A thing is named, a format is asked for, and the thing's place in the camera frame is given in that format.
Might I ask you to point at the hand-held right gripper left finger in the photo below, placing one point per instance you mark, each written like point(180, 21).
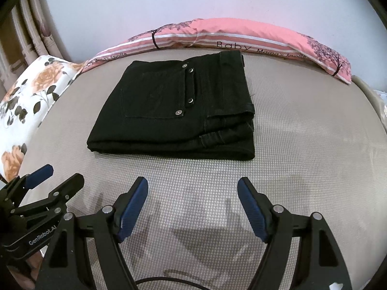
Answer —
point(133, 208)

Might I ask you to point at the beige satin blanket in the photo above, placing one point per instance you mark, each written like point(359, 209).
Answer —
point(372, 99)

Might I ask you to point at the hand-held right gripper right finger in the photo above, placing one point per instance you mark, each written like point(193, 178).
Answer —
point(252, 208)

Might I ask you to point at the pink tree-print pillow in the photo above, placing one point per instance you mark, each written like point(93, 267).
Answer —
point(242, 33)

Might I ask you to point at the white floral pillow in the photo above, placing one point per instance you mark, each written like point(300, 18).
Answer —
point(30, 96)

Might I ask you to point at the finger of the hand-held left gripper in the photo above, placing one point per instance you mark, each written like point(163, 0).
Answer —
point(69, 184)
point(39, 173)

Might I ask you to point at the black pants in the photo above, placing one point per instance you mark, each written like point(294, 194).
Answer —
point(157, 117)

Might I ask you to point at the beige woven bed mat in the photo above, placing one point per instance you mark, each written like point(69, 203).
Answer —
point(302, 157)

